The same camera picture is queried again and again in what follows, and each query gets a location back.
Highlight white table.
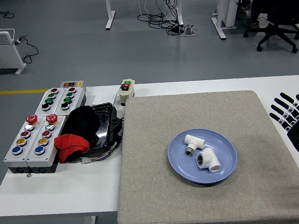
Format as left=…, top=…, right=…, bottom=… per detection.
left=0, top=65, right=299, bottom=224

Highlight button box red mushroom button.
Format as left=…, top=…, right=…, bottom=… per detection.
left=0, top=113, right=51, bottom=176
left=22, top=113, right=72, bottom=175

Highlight black heater power cord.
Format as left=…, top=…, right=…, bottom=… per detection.
left=15, top=34, right=40, bottom=65

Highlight white desk side panel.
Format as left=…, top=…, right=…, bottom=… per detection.
left=209, top=0, right=245, bottom=42

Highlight button box green buttons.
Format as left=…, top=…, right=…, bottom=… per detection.
left=32, top=85, right=70, bottom=115
left=50, top=85, right=89, bottom=115

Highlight white connector coloured wires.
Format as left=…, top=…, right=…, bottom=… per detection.
left=79, top=147, right=118, bottom=164

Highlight white tee pipe metal thread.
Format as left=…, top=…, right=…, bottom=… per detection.
left=182, top=132, right=207, bottom=157

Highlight white switch box green red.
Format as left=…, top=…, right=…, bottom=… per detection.
left=116, top=78, right=139, bottom=107

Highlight black plastic tray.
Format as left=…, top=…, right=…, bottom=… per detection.
left=59, top=101, right=122, bottom=158

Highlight black office chair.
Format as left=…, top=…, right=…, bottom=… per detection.
left=239, top=0, right=299, bottom=59

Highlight large white tee pipe fitting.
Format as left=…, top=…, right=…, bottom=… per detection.
left=195, top=147, right=223, bottom=174

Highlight grey-brown mat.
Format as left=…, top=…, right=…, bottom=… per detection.
left=105, top=81, right=299, bottom=224

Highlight red cloth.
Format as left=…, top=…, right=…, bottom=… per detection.
left=53, top=132, right=92, bottom=164

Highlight black device with cables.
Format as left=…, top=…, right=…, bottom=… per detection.
left=107, top=113, right=128, bottom=149

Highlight blue plate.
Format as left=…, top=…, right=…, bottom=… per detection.
left=165, top=124, right=240, bottom=190

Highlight person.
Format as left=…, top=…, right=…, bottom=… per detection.
left=239, top=0, right=290, bottom=28

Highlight tangled floor cables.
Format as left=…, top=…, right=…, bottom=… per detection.
left=135, top=0, right=201, bottom=42

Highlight black cloth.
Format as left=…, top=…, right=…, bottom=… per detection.
left=59, top=104, right=102, bottom=142

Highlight small grey rocker switch box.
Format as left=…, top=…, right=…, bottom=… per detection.
left=59, top=79, right=85, bottom=89

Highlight white paper sheet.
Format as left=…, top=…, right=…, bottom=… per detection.
left=85, top=92, right=120, bottom=108

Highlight white desk leg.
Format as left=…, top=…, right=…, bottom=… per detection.
left=102, top=0, right=118, bottom=31
left=172, top=0, right=186, bottom=27

